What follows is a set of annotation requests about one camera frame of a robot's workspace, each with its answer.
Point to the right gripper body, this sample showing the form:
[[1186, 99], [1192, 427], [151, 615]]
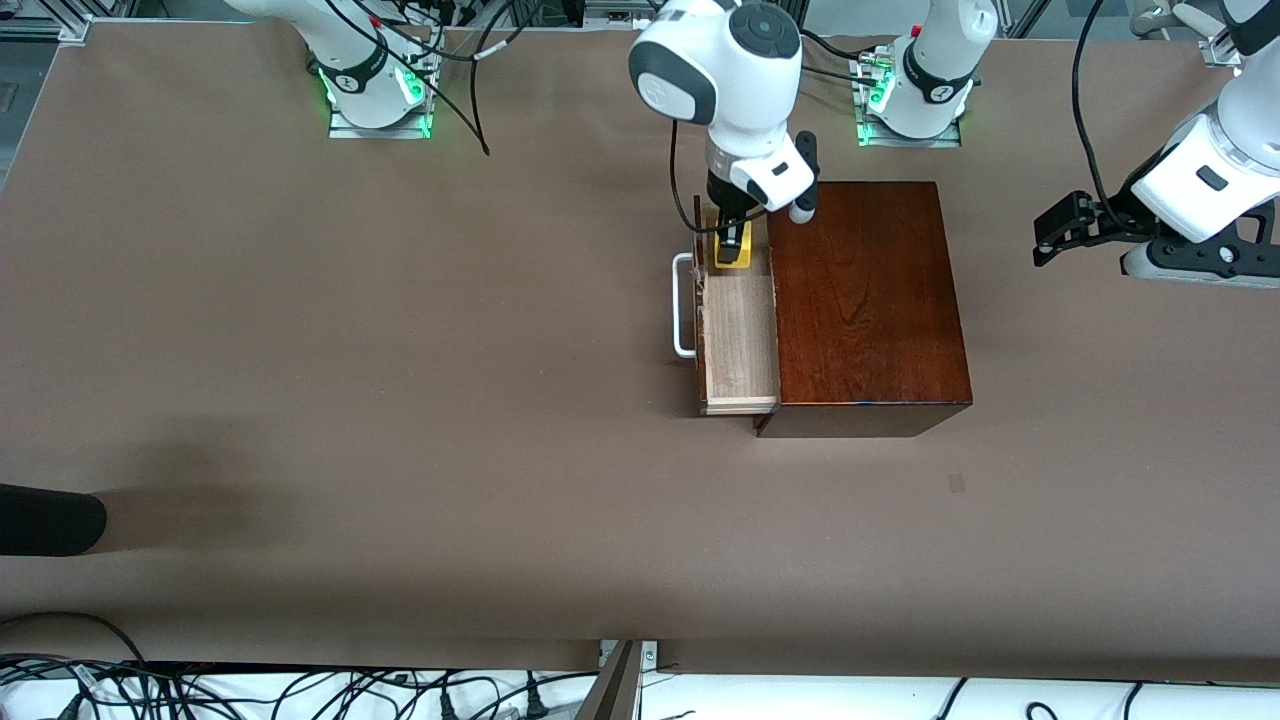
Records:
[[722, 192]]

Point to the yellow cube block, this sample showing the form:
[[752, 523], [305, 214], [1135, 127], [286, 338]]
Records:
[[733, 266]]

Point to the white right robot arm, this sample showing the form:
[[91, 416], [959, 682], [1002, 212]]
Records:
[[740, 90]]

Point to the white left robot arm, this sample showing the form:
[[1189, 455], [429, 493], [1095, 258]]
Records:
[[940, 60]]

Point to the dark brown wooden cabinet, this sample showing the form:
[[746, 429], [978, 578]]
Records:
[[870, 300]]

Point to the grey control box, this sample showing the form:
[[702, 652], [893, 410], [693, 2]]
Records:
[[615, 12]]

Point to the brown table cover mat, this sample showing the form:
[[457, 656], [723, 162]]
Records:
[[400, 400]]

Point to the silver mounting plate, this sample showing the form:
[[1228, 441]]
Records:
[[648, 655]]

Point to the black ribbed cylinder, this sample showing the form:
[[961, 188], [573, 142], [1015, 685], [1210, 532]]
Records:
[[50, 520]]

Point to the aluminium corner bracket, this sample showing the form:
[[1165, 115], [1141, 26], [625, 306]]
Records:
[[78, 30], [1222, 52]]

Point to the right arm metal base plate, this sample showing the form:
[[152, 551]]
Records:
[[380, 132]]

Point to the grey metal post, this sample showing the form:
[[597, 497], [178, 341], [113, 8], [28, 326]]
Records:
[[612, 690]]

